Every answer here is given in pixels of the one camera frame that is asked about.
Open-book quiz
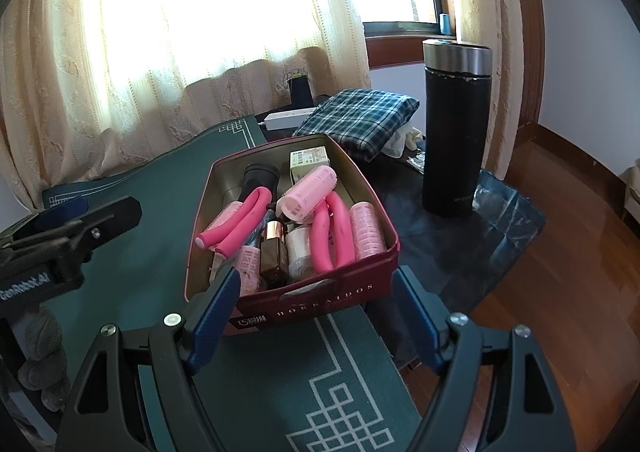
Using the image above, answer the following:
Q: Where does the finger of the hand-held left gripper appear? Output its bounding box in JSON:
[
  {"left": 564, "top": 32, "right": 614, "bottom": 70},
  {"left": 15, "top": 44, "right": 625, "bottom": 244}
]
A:
[
  {"left": 10, "top": 197, "right": 142, "bottom": 265},
  {"left": 0, "top": 196, "right": 90, "bottom": 239}
]

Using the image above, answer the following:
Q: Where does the white cloth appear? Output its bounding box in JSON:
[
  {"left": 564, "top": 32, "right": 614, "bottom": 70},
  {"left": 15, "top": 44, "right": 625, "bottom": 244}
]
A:
[{"left": 384, "top": 124, "right": 425, "bottom": 159}]

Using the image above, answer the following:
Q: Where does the person's left hand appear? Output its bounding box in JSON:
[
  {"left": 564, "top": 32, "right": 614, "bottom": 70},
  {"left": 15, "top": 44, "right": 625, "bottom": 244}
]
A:
[{"left": 16, "top": 304, "right": 71, "bottom": 406}]

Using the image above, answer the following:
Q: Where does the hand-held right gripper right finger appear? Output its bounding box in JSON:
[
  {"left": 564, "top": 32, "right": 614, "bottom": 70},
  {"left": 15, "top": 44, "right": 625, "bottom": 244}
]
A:
[{"left": 392, "top": 266, "right": 576, "bottom": 452}]

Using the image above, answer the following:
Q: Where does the green desk mat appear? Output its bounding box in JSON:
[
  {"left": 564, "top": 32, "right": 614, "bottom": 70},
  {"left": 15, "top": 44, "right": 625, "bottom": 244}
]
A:
[{"left": 0, "top": 116, "right": 426, "bottom": 452}]

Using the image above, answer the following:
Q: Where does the large pink hair roller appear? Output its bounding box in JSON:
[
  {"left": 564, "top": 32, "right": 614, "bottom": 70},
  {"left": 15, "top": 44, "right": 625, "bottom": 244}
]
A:
[{"left": 276, "top": 166, "right": 338, "bottom": 225}]

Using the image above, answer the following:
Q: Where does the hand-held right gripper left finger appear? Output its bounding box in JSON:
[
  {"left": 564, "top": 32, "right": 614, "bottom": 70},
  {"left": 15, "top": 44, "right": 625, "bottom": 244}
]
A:
[{"left": 57, "top": 266, "right": 241, "bottom": 452}]

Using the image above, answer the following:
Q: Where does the folded plaid cloth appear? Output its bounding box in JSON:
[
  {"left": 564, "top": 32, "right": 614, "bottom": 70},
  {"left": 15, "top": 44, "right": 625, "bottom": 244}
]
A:
[{"left": 292, "top": 88, "right": 421, "bottom": 163}]

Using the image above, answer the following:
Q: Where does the white power strip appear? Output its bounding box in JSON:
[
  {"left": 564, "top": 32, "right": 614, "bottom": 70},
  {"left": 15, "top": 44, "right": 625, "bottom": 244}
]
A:
[{"left": 263, "top": 106, "right": 317, "bottom": 129}]

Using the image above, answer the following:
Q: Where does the brown perfume bottle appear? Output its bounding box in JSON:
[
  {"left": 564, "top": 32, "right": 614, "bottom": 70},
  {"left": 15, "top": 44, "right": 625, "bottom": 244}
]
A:
[{"left": 259, "top": 220, "right": 291, "bottom": 289}]

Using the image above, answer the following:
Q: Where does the pink foam curler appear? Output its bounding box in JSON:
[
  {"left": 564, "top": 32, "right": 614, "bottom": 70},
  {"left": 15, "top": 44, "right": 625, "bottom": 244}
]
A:
[
  {"left": 310, "top": 192, "right": 357, "bottom": 274},
  {"left": 196, "top": 187, "right": 274, "bottom": 253}
]

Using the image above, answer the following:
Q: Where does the white furniture piece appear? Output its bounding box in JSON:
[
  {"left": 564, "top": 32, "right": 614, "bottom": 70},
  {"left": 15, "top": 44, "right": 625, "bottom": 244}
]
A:
[{"left": 619, "top": 166, "right": 640, "bottom": 223}]

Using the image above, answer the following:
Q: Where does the wooden window frame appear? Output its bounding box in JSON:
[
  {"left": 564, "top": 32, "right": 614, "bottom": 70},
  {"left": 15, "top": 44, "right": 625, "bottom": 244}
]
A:
[{"left": 362, "top": 0, "right": 547, "bottom": 173}]

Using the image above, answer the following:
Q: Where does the black thermos flask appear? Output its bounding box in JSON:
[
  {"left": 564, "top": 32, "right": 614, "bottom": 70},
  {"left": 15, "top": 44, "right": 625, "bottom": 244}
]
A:
[{"left": 421, "top": 38, "right": 494, "bottom": 219}]

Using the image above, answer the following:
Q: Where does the dark blue thread spool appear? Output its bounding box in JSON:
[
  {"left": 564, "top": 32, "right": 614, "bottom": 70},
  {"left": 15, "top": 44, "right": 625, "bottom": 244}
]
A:
[{"left": 286, "top": 74, "right": 313, "bottom": 108}]

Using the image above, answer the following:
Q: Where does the black flashlight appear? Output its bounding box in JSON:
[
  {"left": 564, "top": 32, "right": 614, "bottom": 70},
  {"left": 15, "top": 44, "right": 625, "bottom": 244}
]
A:
[{"left": 236, "top": 163, "right": 279, "bottom": 207}]

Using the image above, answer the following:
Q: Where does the red tin box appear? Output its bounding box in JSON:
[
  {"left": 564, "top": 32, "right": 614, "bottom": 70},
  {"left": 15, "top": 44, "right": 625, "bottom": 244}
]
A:
[{"left": 185, "top": 133, "right": 401, "bottom": 337}]

